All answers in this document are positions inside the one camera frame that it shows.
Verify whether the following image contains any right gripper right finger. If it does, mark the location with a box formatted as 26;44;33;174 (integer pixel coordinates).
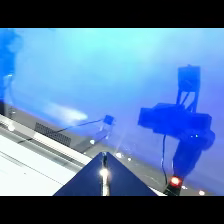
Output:
104;151;158;197

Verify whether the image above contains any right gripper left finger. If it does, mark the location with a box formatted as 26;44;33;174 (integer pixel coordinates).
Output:
53;151;106;197

